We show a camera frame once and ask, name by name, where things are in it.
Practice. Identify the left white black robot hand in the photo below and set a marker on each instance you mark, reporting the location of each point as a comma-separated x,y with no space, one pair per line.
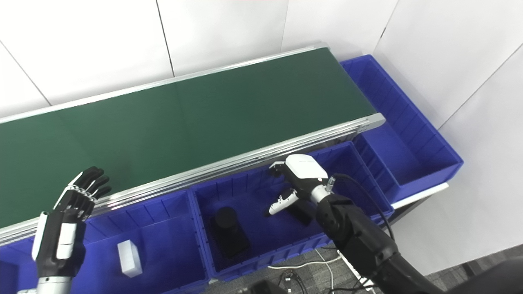
61,241

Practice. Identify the white shelf board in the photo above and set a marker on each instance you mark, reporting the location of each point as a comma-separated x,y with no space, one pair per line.
421,194

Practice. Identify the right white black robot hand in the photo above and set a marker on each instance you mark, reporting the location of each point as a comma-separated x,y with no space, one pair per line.
304,171

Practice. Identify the blue plastic bin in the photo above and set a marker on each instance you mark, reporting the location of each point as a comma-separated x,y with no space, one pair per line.
167,241
261,245
400,151

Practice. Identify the green conveyor belt aluminium frame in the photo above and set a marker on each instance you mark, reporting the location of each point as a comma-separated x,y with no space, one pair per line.
184,122

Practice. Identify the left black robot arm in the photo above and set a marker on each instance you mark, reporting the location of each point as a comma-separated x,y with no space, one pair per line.
51,286

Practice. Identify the white rectangular block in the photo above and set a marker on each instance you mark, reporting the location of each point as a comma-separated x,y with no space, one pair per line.
130,259

